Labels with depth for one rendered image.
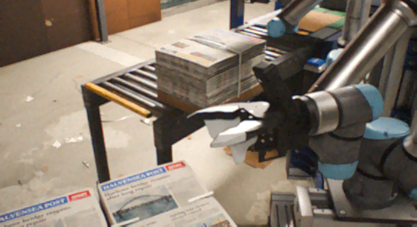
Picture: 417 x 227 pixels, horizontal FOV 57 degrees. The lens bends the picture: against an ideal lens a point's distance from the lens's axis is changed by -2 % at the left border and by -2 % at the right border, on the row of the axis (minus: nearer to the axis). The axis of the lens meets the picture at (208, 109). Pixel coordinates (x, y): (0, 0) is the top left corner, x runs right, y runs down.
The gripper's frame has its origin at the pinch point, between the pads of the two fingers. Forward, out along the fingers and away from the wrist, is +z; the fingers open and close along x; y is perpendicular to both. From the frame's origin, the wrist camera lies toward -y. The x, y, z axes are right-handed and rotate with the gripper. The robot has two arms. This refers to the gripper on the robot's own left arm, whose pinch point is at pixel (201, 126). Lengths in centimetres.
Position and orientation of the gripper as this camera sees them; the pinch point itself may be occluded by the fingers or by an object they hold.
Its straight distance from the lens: 62.9
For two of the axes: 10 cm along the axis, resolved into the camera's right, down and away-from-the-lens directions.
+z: -9.3, 1.8, -3.2
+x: -3.6, -3.3, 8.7
